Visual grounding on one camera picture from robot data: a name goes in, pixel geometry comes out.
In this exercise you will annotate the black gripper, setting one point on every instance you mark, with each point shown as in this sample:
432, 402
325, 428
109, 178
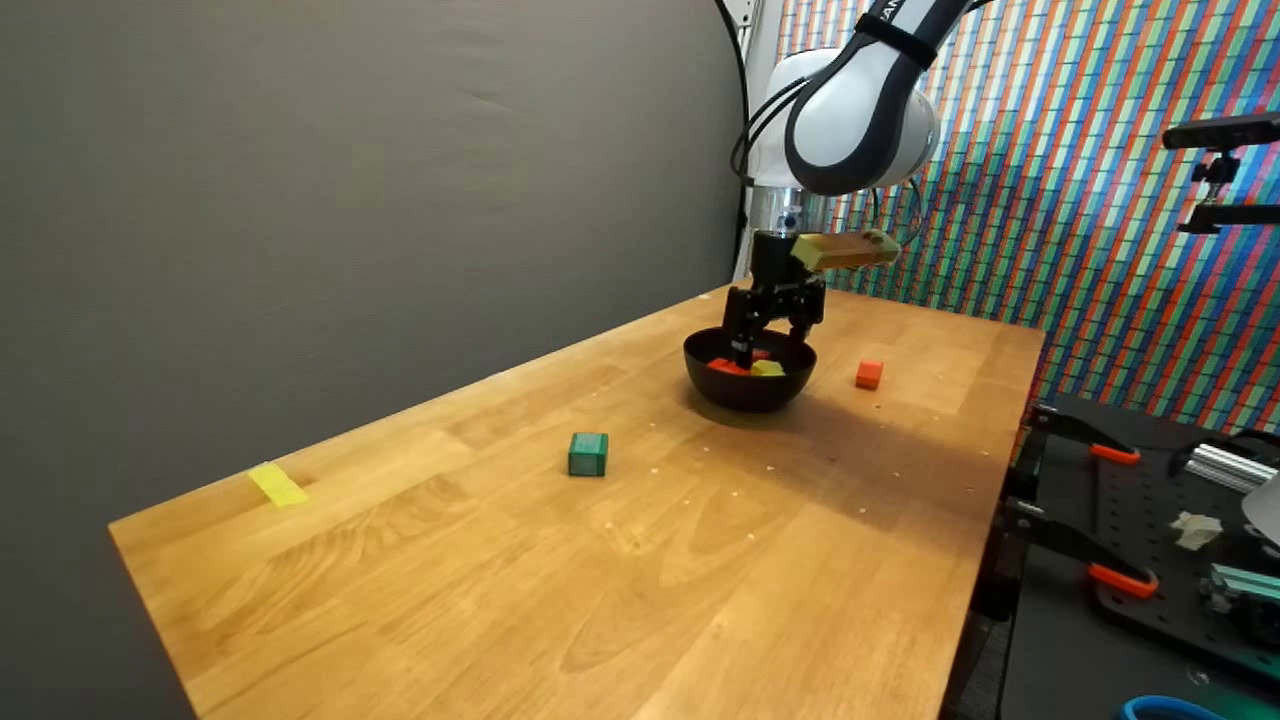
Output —
776, 290

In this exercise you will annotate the black bowl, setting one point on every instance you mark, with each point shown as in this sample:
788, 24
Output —
751, 392

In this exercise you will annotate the orange wooden block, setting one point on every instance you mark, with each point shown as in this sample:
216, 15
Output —
871, 374

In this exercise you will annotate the green wooden block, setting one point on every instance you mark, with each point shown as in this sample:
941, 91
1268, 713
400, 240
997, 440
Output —
591, 454

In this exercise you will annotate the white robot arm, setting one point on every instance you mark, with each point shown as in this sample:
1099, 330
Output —
830, 126

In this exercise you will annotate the yellow wooden block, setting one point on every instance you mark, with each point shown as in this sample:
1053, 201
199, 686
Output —
770, 368

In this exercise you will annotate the red wooden block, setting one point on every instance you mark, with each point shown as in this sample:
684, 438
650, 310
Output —
724, 367

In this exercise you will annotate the black perforated tool board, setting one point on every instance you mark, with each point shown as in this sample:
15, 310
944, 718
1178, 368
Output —
1198, 511

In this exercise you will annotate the yellow tape strip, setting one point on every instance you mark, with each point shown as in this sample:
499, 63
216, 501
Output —
277, 486

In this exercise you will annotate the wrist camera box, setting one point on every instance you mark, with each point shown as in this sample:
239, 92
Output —
846, 248

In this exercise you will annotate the black clamp orange handle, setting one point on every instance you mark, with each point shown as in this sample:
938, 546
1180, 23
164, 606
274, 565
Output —
1099, 440

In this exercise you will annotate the black camera stand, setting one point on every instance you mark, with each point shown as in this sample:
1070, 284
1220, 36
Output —
1218, 171

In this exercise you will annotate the blue scissors handle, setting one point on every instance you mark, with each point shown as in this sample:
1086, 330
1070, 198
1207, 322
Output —
1164, 709

